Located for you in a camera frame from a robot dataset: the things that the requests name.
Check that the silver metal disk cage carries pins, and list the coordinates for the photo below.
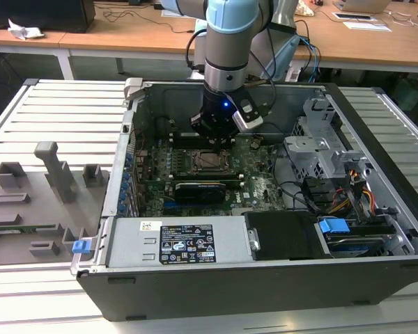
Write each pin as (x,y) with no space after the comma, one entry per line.
(310,149)

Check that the wooden desk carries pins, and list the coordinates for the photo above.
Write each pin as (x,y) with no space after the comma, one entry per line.
(125,38)

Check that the blue disk carrier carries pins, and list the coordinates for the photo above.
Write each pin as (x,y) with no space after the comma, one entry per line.
(333,231)

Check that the pale blue teach pendant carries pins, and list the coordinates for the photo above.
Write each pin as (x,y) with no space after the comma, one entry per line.
(286,55)

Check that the crumpled white paper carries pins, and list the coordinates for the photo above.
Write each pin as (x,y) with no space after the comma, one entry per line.
(24,30)

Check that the blue case latch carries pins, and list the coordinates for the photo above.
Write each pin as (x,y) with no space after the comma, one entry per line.
(81,247)

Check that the black computer box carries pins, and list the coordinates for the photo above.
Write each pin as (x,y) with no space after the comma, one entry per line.
(38,14)

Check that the green motherboard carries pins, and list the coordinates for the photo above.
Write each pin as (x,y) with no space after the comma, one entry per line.
(261,188)

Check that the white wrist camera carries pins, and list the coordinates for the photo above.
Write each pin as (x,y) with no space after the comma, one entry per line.
(247,116)

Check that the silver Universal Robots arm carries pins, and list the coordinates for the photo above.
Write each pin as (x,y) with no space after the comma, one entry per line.
(226,45)

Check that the silver laptop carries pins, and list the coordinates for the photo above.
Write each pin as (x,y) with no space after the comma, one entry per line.
(364,5)

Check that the green RAM stick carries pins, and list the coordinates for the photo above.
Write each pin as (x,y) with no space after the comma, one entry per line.
(21,229)

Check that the round coin battery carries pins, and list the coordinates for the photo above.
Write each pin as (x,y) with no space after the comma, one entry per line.
(256,143)

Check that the grey power supply unit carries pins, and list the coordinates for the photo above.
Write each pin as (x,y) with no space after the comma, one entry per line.
(132,243)

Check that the black graphics card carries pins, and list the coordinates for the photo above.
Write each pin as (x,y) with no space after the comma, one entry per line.
(200,193)

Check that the black RAM slot bank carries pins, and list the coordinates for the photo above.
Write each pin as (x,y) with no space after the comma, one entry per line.
(209,176)
(179,141)

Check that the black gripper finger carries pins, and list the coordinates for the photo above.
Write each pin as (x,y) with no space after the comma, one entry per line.
(215,143)
(223,142)

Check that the open black PC case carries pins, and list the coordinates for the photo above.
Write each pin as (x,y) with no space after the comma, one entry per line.
(230,292)

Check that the grey parts rack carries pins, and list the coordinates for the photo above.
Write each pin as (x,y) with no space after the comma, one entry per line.
(31,208)

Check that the CPU socket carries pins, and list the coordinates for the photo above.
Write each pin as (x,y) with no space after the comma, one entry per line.
(193,169)

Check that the white paper sheet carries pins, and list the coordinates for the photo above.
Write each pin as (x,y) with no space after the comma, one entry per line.
(367,26)

